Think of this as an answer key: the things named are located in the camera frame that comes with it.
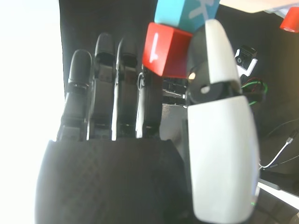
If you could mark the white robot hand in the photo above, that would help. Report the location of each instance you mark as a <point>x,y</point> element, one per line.
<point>105,182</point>

